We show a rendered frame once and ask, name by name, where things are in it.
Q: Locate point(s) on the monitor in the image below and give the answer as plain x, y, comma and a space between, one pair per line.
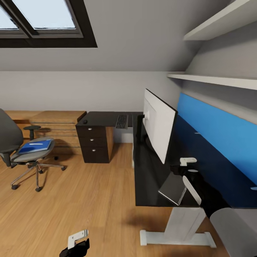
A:
159, 120

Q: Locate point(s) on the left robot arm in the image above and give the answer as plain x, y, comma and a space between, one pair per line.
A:
76, 250

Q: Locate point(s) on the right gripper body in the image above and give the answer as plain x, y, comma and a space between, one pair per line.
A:
177, 169

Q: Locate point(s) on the notebook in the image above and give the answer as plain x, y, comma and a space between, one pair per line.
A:
173, 188

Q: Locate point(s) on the keyboard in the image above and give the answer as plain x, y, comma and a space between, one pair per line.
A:
122, 122

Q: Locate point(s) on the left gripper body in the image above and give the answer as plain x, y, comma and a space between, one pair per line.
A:
79, 250

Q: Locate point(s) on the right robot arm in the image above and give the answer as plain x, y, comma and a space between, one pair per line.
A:
238, 237

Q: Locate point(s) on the folder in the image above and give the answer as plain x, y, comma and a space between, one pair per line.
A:
35, 146

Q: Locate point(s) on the swivel chair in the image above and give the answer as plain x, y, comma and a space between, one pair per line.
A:
11, 140

